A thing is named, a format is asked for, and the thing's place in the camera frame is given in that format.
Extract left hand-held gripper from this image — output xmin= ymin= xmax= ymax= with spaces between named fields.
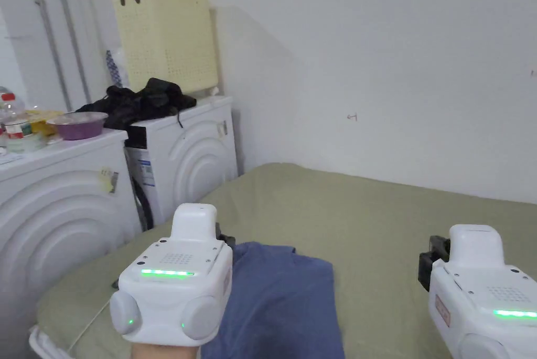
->
xmin=110 ymin=203 xmax=235 ymax=343

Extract bed with pale green sheet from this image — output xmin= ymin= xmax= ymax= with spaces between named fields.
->
xmin=28 ymin=161 xmax=537 ymax=359

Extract grey wall pipe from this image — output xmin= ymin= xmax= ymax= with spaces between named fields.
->
xmin=51 ymin=0 xmax=92 ymax=105
xmin=28 ymin=0 xmax=71 ymax=113

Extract dark blue shirt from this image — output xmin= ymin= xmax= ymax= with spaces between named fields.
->
xmin=200 ymin=241 xmax=347 ymax=359

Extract person's left hand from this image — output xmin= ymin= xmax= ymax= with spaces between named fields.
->
xmin=130 ymin=341 xmax=203 ymax=359

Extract white washing machine with bowl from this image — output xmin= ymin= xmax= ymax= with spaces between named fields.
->
xmin=0 ymin=86 xmax=145 ymax=359

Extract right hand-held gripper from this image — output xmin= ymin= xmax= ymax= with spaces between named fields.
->
xmin=418 ymin=224 xmax=537 ymax=359

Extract white washing machine with basket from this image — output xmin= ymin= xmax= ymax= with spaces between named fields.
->
xmin=74 ymin=0 xmax=240 ymax=231

